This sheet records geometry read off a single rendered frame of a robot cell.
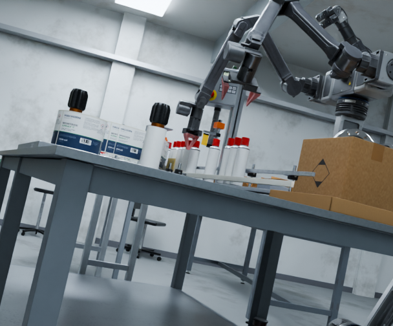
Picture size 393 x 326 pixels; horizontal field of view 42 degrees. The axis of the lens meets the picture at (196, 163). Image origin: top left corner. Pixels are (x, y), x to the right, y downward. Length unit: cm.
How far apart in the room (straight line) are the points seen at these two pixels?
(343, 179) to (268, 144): 563
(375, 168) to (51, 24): 579
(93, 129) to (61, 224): 100
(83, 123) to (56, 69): 502
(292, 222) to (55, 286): 60
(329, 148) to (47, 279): 119
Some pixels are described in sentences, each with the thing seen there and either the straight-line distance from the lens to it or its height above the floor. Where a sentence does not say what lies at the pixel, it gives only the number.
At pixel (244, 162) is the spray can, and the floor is 98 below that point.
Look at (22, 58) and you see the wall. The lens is 711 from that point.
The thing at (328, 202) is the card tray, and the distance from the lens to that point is 141.
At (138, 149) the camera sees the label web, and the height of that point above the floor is 97.
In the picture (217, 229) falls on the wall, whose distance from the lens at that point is 722.
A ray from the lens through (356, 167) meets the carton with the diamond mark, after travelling 188.
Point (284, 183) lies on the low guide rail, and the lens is 174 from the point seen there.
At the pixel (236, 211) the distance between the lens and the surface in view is 126.
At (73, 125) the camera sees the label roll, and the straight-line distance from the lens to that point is 206.
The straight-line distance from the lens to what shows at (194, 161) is 254.
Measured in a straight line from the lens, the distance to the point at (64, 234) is 111.
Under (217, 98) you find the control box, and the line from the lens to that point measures 259.
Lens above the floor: 77
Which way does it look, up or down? 5 degrees up
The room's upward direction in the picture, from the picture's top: 12 degrees clockwise
